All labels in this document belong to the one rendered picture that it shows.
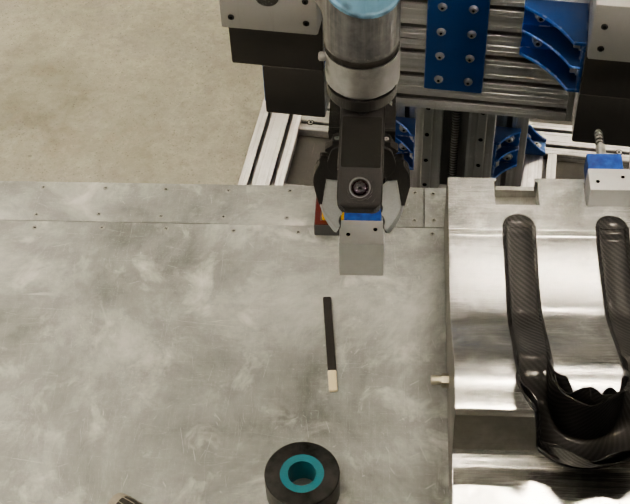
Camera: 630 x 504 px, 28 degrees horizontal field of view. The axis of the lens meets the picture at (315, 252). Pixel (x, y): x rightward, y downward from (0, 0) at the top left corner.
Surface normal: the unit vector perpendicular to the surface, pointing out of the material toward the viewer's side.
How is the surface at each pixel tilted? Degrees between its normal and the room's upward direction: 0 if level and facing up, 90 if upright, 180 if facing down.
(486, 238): 1
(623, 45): 90
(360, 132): 30
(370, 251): 90
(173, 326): 0
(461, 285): 2
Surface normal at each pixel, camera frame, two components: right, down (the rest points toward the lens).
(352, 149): -0.04, -0.21
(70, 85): -0.03, -0.66
